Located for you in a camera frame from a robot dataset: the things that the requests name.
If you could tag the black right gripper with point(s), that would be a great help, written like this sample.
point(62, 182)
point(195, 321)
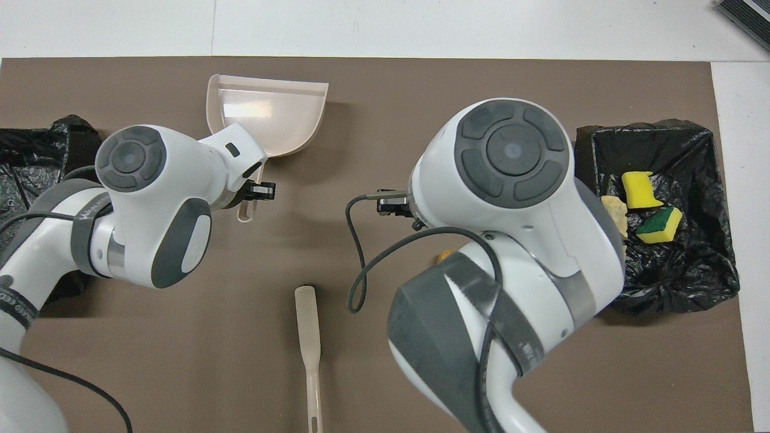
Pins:
point(417, 224)

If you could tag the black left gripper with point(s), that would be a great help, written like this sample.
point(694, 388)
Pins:
point(236, 201)

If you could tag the beige plastic dustpan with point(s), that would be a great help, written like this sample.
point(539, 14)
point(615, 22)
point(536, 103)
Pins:
point(271, 114)

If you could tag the beige hand brush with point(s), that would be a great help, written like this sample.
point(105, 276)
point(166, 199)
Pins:
point(308, 337)

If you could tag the striped croissant bread piece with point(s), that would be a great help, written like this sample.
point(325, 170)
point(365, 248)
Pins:
point(616, 210)

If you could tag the notched yellow sponge piece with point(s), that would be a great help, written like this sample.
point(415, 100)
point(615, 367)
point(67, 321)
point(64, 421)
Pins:
point(640, 191)

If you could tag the large yellow green sponge piece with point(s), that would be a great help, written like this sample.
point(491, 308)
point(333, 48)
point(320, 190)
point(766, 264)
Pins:
point(662, 227)

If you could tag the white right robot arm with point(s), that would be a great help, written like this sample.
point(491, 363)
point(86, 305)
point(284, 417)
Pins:
point(511, 180)

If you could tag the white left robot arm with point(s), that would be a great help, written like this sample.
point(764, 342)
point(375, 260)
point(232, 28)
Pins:
point(156, 198)

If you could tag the black bag lined bin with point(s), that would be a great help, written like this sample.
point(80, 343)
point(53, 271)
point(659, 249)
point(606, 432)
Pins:
point(36, 150)
point(692, 282)

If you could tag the brown peanut shaped bread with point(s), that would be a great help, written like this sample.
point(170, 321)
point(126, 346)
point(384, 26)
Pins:
point(445, 257)

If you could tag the brown table mat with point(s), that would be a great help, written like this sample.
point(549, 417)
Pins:
point(385, 84)

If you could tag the black ribbed device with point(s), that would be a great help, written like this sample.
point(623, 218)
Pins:
point(752, 15)

